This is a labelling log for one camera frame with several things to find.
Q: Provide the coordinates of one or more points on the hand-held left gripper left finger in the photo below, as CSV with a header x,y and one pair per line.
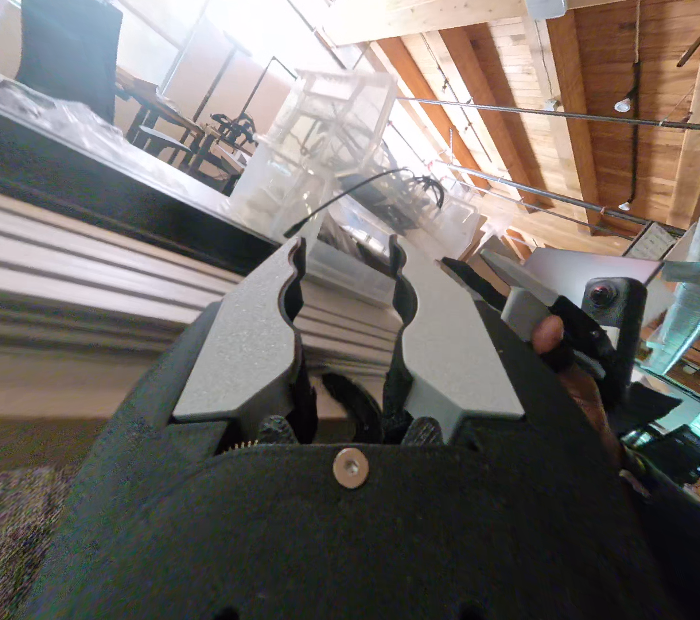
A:
x,y
240,352

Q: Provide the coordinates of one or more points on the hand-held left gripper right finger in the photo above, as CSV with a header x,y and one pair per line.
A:
x,y
454,357

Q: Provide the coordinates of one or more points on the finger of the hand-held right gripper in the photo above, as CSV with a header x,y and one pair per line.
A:
x,y
525,311
470,283

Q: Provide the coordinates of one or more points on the black C-clamp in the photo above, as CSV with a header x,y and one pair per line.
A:
x,y
361,406

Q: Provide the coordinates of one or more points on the pile of bagged black clamps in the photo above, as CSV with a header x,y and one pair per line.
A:
x,y
54,116

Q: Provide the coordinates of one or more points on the person's right hand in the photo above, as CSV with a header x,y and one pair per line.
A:
x,y
585,395

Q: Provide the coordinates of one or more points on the thin metal ceiling rod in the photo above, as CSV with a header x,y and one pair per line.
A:
x,y
547,112
547,196

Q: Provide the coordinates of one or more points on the grey aluminium extrusion beam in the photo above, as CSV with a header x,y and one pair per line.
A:
x,y
109,270

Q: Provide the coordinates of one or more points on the person's dark blue top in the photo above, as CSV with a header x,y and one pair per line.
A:
x,y
672,521

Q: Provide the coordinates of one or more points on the wooden table with black legs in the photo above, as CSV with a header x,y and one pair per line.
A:
x,y
164,108

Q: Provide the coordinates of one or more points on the dark blue cardboard box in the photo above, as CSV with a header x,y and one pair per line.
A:
x,y
71,40

